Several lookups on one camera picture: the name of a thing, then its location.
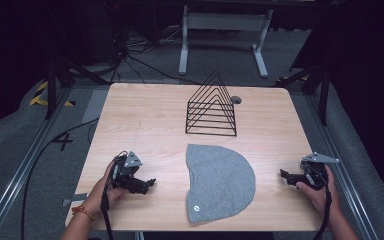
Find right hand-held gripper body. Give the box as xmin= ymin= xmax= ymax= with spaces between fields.
xmin=293 ymin=151 xmax=341 ymax=191

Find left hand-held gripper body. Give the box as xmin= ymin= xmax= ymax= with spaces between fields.
xmin=111 ymin=150 xmax=149 ymax=195

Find grey knit beanie hat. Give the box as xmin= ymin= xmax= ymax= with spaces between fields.
xmin=185 ymin=143 xmax=257 ymax=225

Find black wire triangular rack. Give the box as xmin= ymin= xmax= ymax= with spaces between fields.
xmin=185 ymin=70 xmax=238 ymax=138

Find person's right hand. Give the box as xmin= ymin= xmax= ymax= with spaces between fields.
xmin=295 ymin=164 xmax=342 ymax=218

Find person's left hand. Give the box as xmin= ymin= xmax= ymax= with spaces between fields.
xmin=85 ymin=159 xmax=128 ymax=218

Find grey tape strip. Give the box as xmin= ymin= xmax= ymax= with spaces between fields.
xmin=60 ymin=192 xmax=89 ymax=207

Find black metal stand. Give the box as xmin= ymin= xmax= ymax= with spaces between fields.
xmin=44 ymin=54 xmax=111 ymax=120
xmin=273 ymin=59 xmax=334 ymax=127

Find yellow black hazard tape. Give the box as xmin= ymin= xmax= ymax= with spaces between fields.
xmin=28 ymin=80 xmax=77 ymax=108

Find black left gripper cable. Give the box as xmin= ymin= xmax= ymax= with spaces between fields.
xmin=99 ymin=151 xmax=128 ymax=240

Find orange wrist bracelet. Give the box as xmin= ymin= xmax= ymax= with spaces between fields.
xmin=71 ymin=205 xmax=97 ymax=222

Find black floor cable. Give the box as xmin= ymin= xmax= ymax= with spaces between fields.
xmin=19 ymin=117 xmax=100 ymax=240

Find bundle of black floor cables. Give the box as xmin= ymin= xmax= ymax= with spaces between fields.
xmin=89 ymin=19 xmax=201 ymax=86

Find grey metal table frame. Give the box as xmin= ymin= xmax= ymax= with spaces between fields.
xmin=178 ymin=4 xmax=274 ymax=79

